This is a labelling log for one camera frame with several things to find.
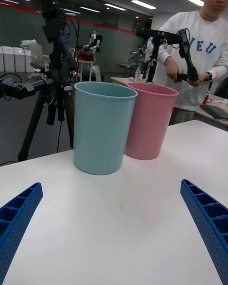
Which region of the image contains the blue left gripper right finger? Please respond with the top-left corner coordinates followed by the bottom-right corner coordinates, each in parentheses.
top-left (180, 179), bottom-right (228, 285)

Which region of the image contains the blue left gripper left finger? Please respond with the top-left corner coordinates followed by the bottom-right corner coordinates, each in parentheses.
top-left (0, 182), bottom-right (44, 283)

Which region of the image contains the black jointed arm on stand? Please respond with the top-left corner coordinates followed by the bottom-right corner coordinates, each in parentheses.
top-left (135, 28), bottom-right (202, 84)

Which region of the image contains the person's left hand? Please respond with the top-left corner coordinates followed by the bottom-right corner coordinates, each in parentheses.
top-left (187, 72), bottom-right (210, 88)

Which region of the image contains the person's right hand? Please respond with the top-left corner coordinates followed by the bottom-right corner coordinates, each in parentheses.
top-left (164, 56), bottom-right (181, 79)

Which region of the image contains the black keyboard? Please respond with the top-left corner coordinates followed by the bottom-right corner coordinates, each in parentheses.
top-left (199, 104), bottom-right (228, 121)

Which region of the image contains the pink plastic bin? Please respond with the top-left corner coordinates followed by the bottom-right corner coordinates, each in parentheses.
top-left (123, 82), bottom-right (179, 160)

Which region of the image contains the pale blue plastic bin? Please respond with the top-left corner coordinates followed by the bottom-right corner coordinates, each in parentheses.
top-left (73, 81), bottom-right (138, 176)

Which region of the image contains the black and blue side device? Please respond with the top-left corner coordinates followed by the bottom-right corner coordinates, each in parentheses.
top-left (0, 72), bottom-right (54, 101)

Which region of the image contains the white office chair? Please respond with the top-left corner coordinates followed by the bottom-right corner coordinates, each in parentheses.
top-left (28, 44), bottom-right (51, 73)

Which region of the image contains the white stool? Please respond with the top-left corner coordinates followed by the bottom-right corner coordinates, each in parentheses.
top-left (77, 59), bottom-right (102, 83)

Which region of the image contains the person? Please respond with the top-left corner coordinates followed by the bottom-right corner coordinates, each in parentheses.
top-left (146, 0), bottom-right (228, 125)

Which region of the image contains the small white humanoid robot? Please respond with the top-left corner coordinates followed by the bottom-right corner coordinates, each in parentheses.
top-left (82, 30), bottom-right (104, 53)

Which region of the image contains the long ceiling lamp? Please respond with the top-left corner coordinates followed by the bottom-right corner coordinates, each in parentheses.
top-left (181, 0), bottom-right (205, 7)
top-left (131, 0), bottom-right (157, 10)
top-left (80, 6), bottom-right (101, 13)
top-left (104, 3), bottom-right (127, 11)

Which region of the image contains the black camera tripod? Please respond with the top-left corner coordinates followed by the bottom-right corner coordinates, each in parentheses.
top-left (18, 34), bottom-right (79, 162)

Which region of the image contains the black camera on tripod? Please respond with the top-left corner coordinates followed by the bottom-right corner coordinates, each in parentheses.
top-left (38, 0), bottom-right (67, 44)

